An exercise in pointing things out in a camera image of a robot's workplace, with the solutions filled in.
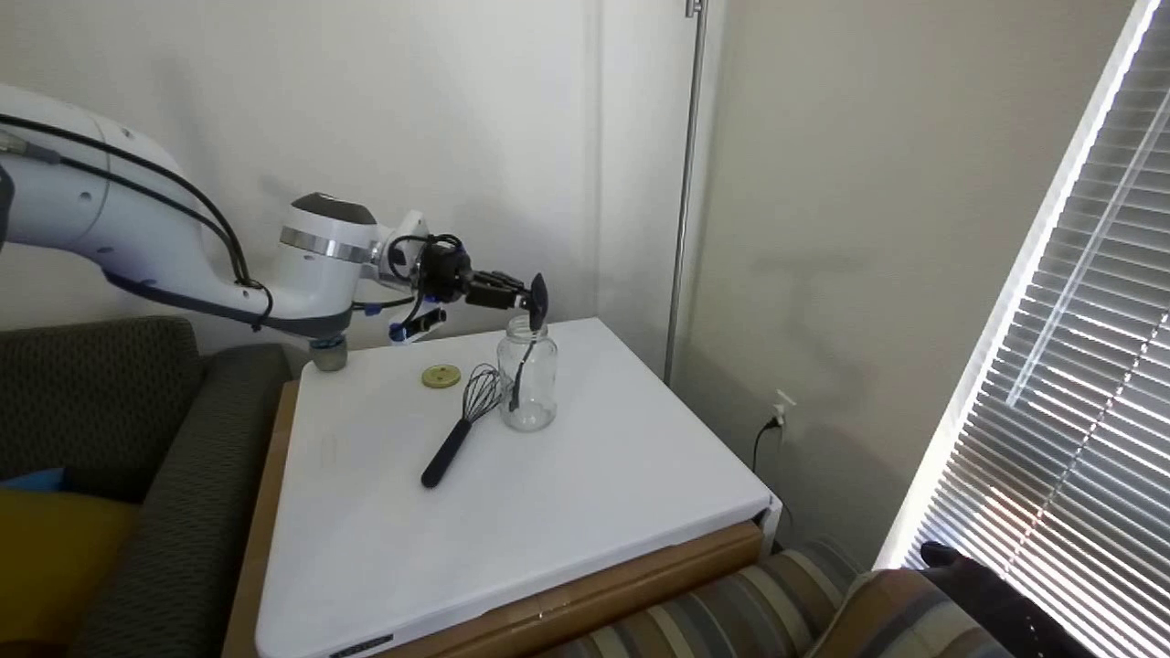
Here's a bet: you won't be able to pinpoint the grey sofa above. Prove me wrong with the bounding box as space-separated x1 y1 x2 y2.
0 317 291 658

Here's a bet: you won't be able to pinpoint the white corner pipe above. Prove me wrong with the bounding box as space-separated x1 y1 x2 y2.
662 0 704 384

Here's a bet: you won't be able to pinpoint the white window blinds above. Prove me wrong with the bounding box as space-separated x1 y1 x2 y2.
877 0 1170 658

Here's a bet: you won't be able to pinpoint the clear glass jar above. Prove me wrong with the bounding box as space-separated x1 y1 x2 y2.
497 316 559 430

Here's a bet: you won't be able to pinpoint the yellow jar lid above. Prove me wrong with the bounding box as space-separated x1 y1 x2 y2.
422 361 461 393

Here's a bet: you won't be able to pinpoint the mustard yellow cushion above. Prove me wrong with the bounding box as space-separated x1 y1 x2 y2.
0 490 140 658

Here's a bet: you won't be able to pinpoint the striped armchair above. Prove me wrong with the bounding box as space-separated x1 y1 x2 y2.
535 546 1099 658

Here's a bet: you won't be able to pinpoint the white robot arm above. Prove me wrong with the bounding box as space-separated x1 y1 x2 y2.
0 86 550 373

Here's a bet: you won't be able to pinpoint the black wire whisk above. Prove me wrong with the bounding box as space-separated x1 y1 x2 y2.
422 366 504 490

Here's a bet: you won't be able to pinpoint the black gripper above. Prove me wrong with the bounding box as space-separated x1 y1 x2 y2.
416 233 528 310

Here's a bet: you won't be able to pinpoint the wall outlet with plug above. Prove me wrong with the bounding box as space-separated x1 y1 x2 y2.
749 387 798 471

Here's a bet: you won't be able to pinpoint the dark blue spatula spoon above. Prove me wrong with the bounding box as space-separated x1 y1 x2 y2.
508 273 550 412

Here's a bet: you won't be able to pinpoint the blue cushion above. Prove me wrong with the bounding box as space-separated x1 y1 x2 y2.
0 469 63 493

